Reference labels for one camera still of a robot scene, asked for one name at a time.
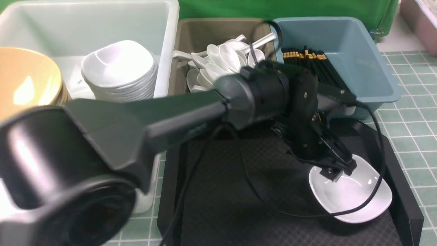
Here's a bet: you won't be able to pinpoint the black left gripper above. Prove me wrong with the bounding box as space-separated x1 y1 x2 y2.
273 73 343 164

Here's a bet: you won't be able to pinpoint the white square side dish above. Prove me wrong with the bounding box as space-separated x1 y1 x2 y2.
309 154 392 224

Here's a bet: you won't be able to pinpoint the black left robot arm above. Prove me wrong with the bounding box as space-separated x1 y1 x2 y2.
1 62 348 246

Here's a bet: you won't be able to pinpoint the pile of black chopsticks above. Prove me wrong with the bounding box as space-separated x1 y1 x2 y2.
282 45 350 91

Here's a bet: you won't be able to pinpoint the black serving tray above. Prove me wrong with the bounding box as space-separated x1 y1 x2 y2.
166 123 424 246

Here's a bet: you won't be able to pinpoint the blue plastic bin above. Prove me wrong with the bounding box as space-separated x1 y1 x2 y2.
274 17 401 111

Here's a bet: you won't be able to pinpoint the pile of white spoons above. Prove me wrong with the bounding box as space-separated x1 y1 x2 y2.
173 33 276 92

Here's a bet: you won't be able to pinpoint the green backdrop cloth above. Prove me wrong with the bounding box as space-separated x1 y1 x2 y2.
179 0 399 41

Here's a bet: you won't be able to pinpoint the brown plastic bin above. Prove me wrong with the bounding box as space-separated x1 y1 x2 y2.
167 18 271 96

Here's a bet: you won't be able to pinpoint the pink plastic bin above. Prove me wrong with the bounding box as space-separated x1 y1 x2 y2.
400 0 437 57

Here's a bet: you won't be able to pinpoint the stack of white dishes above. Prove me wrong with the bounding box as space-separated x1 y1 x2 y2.
81 40 159 103

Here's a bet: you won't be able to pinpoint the white plastic tub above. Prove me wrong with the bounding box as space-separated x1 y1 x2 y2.
0 0 180 214

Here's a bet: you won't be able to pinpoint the stack of tan bowls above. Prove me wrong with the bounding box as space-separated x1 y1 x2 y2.
0 47 71 121

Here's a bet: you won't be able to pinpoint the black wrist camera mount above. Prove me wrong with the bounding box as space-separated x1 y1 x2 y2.
318 83 358 107

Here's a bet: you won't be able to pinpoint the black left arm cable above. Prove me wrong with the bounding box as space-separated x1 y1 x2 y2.
159 20 387 246

